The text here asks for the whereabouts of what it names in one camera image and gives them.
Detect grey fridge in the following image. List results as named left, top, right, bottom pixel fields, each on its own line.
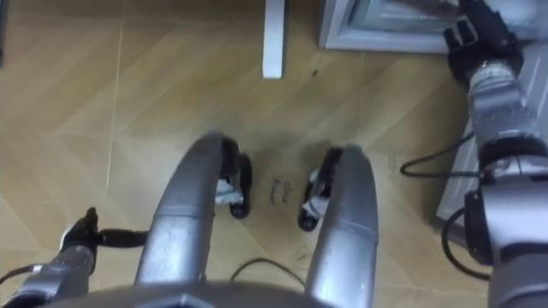
left=318, top=0, right=548, bottom=56

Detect white desk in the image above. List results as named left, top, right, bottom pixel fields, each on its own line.
left=261, top=0, right=287, bottom=80

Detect thin black floor cable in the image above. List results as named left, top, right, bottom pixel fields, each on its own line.
left=229, top=257, right=307, bottom=287

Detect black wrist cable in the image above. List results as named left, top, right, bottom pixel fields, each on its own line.
left=0, top=264, right=44, bottom=286
left=400, top=130, right=491, bottom=282

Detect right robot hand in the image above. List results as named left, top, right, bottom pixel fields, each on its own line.
left=443, top=0, right=526, bottom=89

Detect robot body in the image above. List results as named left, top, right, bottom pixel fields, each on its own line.
left=38, top=280, right=339, bottom=308

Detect robot legs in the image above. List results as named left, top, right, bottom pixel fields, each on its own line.
left=134, top=130, right=380, bottom=308

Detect clear fridge drawer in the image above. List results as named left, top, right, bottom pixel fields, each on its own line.
left=346, top=0, right=468, bottom=34

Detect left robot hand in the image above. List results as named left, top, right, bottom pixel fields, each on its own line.
left=59, top=207, right=149, bottom=253

